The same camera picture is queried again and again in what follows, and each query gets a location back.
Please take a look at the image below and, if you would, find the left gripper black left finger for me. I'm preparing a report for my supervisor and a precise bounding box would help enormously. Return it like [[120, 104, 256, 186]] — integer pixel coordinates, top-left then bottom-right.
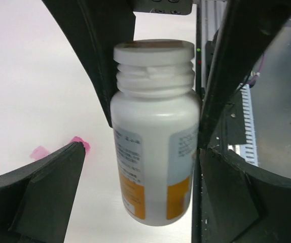
[[0, 142, 86, 242]]

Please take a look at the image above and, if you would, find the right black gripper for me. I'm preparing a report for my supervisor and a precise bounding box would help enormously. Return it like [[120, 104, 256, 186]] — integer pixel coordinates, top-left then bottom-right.
[[131, 0, 193, 15]]

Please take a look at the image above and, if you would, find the white pill bottle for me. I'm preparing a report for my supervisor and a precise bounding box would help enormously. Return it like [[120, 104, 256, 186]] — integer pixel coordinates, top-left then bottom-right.
[[111, 39, 200, 226]]

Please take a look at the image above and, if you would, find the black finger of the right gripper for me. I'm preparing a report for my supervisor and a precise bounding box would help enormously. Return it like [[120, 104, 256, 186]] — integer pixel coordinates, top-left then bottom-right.
[[199, 0, 291, 149], [43, 0, 135, 124]]

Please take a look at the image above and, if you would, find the pink weekly pill organizer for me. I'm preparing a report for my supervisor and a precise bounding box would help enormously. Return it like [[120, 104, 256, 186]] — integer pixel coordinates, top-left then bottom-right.
[[30, 136, 91, 161]]

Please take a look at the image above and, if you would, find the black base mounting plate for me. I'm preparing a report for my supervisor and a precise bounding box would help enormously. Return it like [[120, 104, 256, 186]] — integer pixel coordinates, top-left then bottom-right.
[[191, 1, 246, 242]]

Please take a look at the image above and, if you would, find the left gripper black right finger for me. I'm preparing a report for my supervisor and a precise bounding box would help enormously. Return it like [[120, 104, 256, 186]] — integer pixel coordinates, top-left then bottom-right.
[[200, 147, 291, 242]]

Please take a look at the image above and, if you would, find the white slotted cable duct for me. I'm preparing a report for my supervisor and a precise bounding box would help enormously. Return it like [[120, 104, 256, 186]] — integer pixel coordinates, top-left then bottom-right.
[[235, 85, 259, 167]]

